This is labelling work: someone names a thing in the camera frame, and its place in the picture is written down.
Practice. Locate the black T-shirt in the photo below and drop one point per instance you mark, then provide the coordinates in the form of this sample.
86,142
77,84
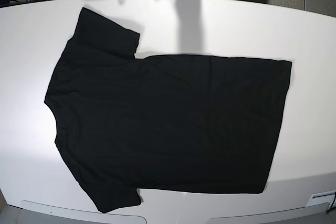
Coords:
189,123

